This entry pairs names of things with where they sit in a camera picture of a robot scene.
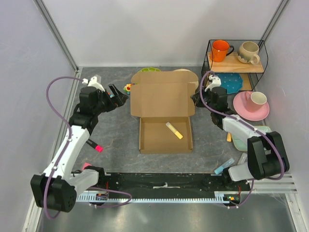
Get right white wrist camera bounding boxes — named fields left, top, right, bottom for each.
left=205, top=74, right=221, bottom=92

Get orange mug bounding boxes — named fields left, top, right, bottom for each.
left=211, top=40, right=235, bottom=62

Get brown cardboard box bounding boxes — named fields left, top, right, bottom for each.
left=130, top=71, right=195, bottom=154

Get pink saucer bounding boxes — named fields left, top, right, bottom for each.
left=233, top=91, right=270, bottom=121

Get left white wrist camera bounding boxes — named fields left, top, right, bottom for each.
left=82, top=74, right=105, bottom=92

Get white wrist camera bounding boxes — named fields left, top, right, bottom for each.
left=205, top=74, right=221, bottom=92
left=82, top=74, right=105, bottom=92

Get beige ceramic mug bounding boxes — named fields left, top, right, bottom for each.
left=237, top=41, right=260, bottom=65

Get cream plate with branch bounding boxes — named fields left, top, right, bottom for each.
left=174, top=69, right=199, bottom=91

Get pink cup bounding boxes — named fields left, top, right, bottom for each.
left=244, top=91, right=267, bottom=112

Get yellow marker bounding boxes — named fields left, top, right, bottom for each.
left=166, top=122, right=183, bottom=140

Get blue polka dot plate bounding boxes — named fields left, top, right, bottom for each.
left=217, top=73, right=243, bottom=94

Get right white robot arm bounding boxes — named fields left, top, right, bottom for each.
left=191, top=87, right=290, bottom=190

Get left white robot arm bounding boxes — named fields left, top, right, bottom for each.
left=30, top=84, right=128, bottom=212

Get green polka dot plate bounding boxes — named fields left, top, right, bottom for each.
left=139, top=67, right=161, bottom=73

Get black wire shelf rack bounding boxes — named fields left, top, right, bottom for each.
left=201, top=40, right=268, bottom=91

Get rainbow flower plush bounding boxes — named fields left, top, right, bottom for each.
left=124, top=84, right=134, bottom=95

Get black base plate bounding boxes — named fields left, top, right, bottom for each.
left=95, top=173, right=250, bottom=199

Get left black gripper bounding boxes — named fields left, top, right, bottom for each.
left=93, top=84, right=128, bottom=115

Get pink black marker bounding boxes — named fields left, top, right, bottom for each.
left=86, top=139, right=104, bottom=153

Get blue marker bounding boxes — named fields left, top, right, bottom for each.
left=214, top=158, right=235, bottom=175

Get mint green square plate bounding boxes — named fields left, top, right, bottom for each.
left=231, top=125, right=272, bottom=152

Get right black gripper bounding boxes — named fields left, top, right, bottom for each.
left=190, top=86, right=216, bottom=113

